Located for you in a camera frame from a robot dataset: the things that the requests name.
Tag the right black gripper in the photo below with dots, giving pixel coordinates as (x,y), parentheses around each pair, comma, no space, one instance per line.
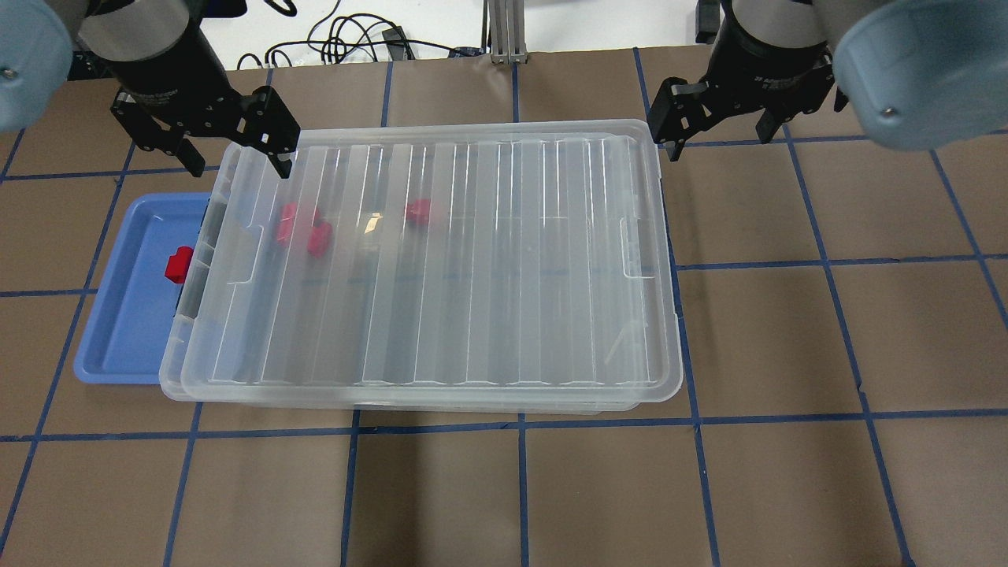
(768,57)

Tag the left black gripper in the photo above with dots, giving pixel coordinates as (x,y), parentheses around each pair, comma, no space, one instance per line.
(161,72)

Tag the red block carried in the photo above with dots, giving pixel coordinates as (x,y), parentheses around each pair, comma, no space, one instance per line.
(178,265)

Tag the clear plastic box lid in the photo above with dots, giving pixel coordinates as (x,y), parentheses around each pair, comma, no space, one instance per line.
(433,260)

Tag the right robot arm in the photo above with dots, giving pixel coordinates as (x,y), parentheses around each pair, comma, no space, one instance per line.
(918,74)

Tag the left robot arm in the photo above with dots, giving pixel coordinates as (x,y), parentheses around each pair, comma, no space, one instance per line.
(38,39)

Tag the red block pile lower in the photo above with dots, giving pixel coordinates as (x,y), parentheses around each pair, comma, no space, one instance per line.
(320,240)

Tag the red block lone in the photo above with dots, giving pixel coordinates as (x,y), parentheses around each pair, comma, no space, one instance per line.
(419,213)

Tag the blue plastic tray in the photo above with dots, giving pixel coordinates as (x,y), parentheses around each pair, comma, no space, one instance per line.
(126,333)

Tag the clear plastic storage box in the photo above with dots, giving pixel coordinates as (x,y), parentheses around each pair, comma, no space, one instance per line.
(236,394)

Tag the black power adapter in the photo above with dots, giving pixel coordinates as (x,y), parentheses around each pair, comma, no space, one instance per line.
(707,21)

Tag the aluminium frame post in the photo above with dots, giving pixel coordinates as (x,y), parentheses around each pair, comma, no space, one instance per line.
(504,32)

